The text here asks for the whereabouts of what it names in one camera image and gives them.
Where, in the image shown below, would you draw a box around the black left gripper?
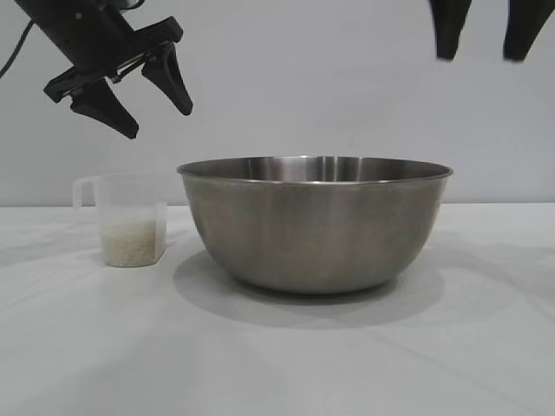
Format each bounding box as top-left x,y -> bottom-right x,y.
25,0 -> 194,140

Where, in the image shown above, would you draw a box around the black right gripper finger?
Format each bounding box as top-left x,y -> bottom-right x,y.
502,0 -> 554,62
428,0 -> 473,61

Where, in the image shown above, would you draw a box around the translucent plastic measuring cup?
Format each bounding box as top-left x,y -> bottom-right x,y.
72,172 -> 169,268

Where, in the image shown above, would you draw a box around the white rice grains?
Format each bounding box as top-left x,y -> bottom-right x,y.
101,218 -> 157,266

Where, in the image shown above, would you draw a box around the stainless steel mixing bowl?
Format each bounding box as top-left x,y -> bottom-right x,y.
176,155 -> 455,296

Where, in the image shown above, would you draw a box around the black cable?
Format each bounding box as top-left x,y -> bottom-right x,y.
0,19 -> 36,80

